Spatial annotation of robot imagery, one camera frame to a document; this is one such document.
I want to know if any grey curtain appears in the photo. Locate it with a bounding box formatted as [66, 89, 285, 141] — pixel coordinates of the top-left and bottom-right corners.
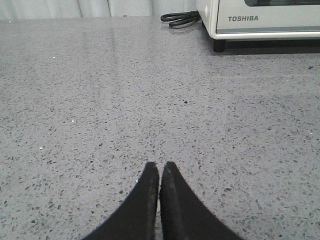
[0, 0, 197, 20]

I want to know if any black power cable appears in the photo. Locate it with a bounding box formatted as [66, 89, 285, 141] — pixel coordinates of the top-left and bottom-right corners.
[160, 10, 201, 29]

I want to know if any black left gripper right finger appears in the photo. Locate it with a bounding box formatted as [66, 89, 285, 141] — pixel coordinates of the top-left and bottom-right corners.
[159, 161, 241, 240]

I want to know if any white Toshiba toaster oven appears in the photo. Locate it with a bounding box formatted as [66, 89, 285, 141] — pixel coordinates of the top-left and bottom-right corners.
[196, 0, 320, 53]

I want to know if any glass oven door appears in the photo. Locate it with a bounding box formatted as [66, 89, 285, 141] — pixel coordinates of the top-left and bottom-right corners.
[216, 0, 320, 34]

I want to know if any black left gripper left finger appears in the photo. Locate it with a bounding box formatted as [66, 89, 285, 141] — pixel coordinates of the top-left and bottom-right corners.
[84, 162, 159, 240]

